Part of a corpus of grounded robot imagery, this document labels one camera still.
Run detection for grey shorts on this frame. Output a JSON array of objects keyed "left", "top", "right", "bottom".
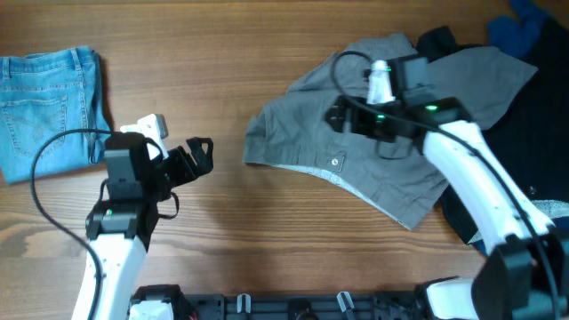
[{"left": 243, "top": 46, "right": 538, "bottom": 229}]

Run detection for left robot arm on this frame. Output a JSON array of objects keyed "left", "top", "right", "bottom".
[{"left": 72, "top": 132, "right": 213, "bottom": 319}]

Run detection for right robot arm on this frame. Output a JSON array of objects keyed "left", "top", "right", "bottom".
[{"left": 325, "top": 55, "right": 568, "bottom": 319}]

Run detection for folded light blue jeans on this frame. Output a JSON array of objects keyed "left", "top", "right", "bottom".
[{"left": 1, "top": 47, "right": 110, "bottom": 184}]

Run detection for dark blue garment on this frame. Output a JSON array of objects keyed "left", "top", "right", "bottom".
[{"left": 466, "top": 1, "right": 568, "bottom": 220}]

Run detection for black garment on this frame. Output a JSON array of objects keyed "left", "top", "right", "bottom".
[{"left": 416, "top": 16, "right": 568, "bottom": 228}]

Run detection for right black cable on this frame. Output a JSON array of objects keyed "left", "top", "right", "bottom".
[{"left": 330, "top": 50, "right": 561, "bottom": 308}]

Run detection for black cable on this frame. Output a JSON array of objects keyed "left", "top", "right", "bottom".
[
  {"left": 330, "top": 50, "right": 561, "bottom": 308},
  {"left": 29, "top": 128, "right": 116, "bottom": 320}
]

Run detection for left black cable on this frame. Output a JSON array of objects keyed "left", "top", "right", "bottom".
[{"left": 29, "top": 128, "right": 116, "bottom": 320}]

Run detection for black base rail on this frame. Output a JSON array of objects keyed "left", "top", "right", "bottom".
[{"left": 127, "top": 284, "right": 434, "bottom": 320}]

